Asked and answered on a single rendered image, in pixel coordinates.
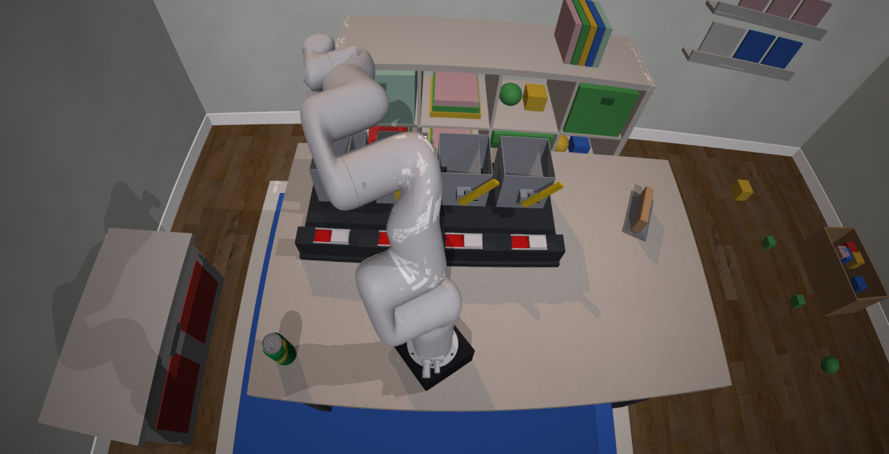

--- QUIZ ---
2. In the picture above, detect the sanding float with wooden handle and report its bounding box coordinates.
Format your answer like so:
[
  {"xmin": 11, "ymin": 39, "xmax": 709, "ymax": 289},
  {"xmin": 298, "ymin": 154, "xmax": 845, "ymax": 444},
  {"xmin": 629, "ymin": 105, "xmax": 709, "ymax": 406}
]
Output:
[{"xmin": 622, "ymin": 186, "xmax": 654, "ymax": 242}]

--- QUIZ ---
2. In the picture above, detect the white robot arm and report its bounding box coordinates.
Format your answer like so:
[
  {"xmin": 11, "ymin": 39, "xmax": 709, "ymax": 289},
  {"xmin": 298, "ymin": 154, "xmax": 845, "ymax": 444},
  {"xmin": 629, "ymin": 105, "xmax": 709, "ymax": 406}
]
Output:
[{"xmin": 300, "ymin": 33, "xmax": 462, "ymax": 378}]

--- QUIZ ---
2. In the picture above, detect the green drink can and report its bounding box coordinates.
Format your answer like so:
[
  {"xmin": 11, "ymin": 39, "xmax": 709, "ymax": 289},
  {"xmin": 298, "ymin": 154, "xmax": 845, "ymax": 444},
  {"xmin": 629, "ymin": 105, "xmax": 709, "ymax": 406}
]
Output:
[{"xmin": 262, "ymin": 333, "xmax": 297, "ymax": 365}]

